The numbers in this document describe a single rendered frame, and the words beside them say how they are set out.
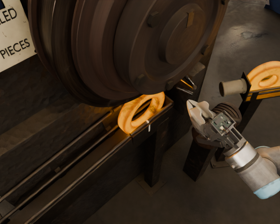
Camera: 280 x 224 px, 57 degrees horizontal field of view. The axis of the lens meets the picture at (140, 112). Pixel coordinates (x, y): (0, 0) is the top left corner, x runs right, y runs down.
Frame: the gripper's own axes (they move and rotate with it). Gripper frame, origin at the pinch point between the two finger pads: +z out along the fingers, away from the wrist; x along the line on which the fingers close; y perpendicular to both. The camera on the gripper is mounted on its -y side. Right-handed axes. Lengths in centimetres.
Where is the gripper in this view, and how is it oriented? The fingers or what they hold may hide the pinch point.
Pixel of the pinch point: (189, 104)
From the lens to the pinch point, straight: 88.0
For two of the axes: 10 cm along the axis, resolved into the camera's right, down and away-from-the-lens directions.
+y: 2.1, -3.7, -9.1
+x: -7.4, 5.5, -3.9
